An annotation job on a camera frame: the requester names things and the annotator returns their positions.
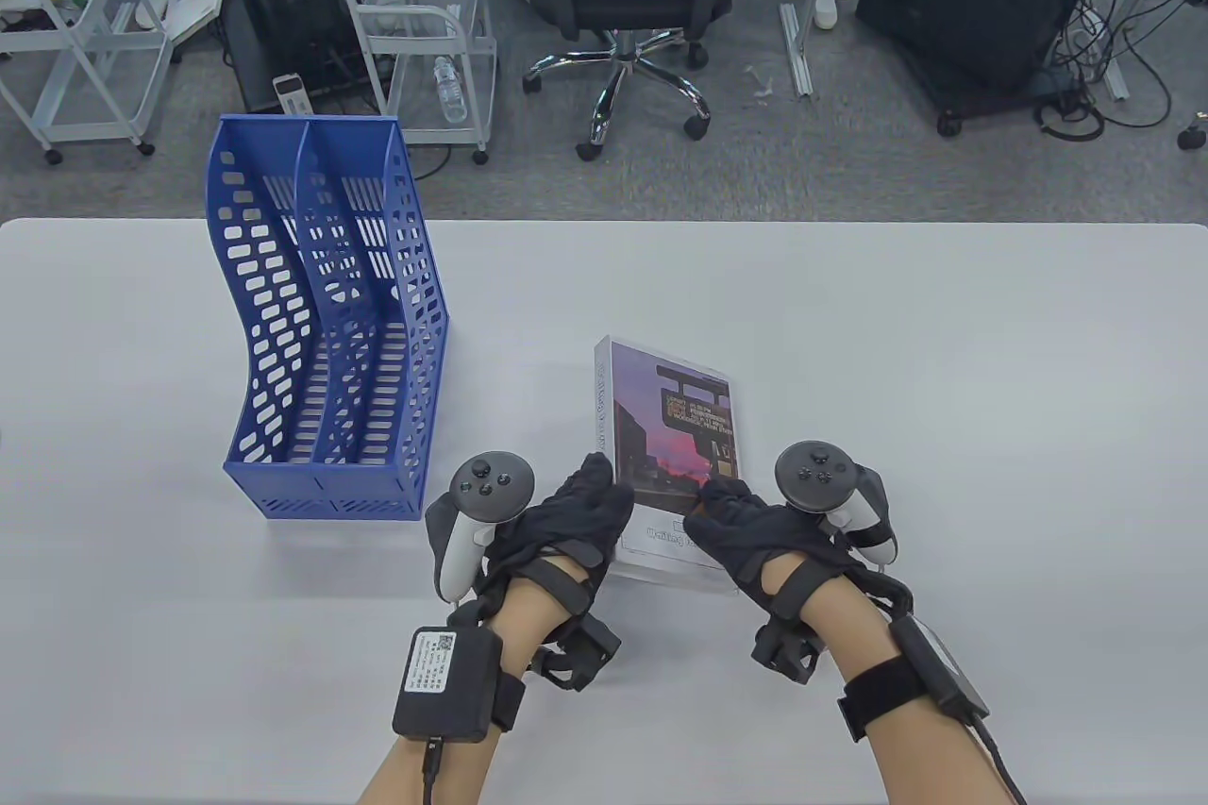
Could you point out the black left wrist sensor box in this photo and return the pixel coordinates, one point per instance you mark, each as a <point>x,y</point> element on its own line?
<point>444,682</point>

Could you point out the black right hand controller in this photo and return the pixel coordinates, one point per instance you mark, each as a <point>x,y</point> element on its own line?
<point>816,475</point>

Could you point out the person's left forearm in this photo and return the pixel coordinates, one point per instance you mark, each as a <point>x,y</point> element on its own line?
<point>528,616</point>

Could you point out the black wrist sensor box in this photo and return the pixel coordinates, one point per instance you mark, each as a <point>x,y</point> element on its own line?
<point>944,673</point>
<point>444,682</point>

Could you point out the black caster wheel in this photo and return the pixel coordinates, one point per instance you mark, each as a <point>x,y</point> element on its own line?
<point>1191,135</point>

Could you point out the white cart with glass shelves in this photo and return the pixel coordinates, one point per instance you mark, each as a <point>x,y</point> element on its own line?
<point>406,12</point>

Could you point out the person's right forearm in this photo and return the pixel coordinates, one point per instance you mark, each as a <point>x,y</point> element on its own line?
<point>906,758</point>

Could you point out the white metal trolley cart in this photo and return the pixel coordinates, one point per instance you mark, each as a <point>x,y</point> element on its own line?
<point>94,41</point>

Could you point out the small clear plastic scrap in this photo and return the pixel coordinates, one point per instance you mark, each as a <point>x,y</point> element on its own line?
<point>758,83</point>

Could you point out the white book with photo cover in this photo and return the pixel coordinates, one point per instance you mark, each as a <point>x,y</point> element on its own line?
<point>670,427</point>

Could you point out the clear plastic water bottle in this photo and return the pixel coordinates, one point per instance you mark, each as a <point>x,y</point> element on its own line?
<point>451,92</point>

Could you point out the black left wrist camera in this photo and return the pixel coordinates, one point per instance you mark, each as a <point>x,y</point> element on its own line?
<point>580,654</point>

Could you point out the person's left hand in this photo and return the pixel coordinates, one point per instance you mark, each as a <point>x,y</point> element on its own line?
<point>557,531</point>

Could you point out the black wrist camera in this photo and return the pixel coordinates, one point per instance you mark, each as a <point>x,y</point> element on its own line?
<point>788,654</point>
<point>580,654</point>

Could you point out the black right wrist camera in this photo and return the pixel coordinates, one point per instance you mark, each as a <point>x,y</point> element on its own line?
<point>788,654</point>

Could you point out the blue perforated document holder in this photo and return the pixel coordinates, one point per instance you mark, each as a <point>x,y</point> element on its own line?
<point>321,494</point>

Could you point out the black right wrist sensor box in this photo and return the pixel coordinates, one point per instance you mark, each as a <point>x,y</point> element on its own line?
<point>944,673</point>

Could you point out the person's right hand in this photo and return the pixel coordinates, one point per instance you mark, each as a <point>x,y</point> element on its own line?
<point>755,531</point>

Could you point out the grey aluminium rail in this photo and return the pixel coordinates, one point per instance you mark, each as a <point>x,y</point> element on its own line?
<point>797,50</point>

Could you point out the black hand controller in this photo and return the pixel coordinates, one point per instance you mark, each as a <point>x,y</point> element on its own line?
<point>491,484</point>
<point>816,475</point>

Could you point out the black left hand controller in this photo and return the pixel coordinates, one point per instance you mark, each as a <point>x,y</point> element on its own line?
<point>491,484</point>

